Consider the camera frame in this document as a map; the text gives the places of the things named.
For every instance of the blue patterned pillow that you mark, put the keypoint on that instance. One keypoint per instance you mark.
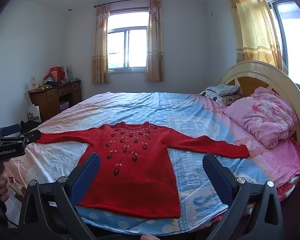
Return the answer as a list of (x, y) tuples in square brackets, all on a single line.
[(223, 89)]

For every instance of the red gift bag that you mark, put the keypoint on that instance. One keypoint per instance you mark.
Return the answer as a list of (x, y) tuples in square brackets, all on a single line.
[(56, 73)]

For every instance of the person's left hand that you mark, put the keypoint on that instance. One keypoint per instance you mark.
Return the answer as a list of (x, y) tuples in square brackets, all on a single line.
[(3, 186)]

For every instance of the dark clothes pile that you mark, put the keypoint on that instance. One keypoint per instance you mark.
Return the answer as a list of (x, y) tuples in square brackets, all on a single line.
[(30, 126)]

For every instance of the beige window curtain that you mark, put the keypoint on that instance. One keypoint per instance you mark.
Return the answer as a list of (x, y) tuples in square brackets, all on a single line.
[(155, 42), (100, 47)]

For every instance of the large yellow curtain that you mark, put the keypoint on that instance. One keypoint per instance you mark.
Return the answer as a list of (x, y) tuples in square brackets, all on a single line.
[(255, 25)]

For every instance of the dark curtain rod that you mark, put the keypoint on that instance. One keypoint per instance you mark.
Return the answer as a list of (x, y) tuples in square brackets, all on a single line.
[(127, 0)]

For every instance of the red knitted sweater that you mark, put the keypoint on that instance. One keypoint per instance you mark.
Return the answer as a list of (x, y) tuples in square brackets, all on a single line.
[(140, 170)]

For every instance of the pink towel blanket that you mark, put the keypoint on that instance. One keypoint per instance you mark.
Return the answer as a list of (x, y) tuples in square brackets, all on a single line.
[(277, 160)]

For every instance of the purple box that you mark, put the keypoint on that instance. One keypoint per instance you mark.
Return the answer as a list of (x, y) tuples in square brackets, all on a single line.
[(64, 105)]

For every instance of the yellow green cloth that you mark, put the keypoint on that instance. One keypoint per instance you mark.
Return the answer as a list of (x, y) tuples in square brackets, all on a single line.
[(45, 87)]

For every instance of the patterned grey pillow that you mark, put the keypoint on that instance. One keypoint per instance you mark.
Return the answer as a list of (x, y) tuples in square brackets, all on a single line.
[(222, 100)]

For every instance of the bed with pastel sheet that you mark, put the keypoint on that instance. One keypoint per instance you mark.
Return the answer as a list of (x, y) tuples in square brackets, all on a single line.
[(130, 107)]

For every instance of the person's right hand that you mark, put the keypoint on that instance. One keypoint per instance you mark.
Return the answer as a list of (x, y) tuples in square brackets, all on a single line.
[(149, 237)]

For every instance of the white paper bag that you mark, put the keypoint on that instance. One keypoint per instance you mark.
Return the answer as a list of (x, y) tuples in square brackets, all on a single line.
[(34, 113)]

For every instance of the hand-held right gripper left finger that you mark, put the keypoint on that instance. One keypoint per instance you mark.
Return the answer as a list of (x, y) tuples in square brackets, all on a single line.
[(88, 173)]

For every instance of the brown wooden desk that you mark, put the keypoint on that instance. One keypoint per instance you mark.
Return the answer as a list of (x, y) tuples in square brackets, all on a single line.
[(52, 100)]

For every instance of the large bright window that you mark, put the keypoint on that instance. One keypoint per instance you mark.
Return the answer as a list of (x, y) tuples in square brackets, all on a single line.
[(295, 37)]

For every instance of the cream wooden headboard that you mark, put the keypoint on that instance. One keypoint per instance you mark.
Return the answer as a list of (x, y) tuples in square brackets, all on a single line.
[(262, 71)]

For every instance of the sliding glass window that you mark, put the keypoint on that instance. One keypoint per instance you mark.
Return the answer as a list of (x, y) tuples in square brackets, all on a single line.
[(128, 40)]

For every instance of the light blue bag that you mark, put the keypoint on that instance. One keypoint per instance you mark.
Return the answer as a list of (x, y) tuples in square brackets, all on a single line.
[(70, 75)]

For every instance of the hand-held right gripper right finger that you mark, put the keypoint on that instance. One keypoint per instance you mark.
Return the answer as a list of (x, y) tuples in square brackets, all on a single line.
[(215, 177)]

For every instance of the pink floral pillow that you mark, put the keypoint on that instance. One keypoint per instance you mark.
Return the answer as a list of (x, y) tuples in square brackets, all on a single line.
[(262, 115)]

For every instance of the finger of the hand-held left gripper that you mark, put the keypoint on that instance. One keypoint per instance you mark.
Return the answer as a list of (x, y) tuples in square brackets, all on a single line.
[(30, 136), (13, 129)]

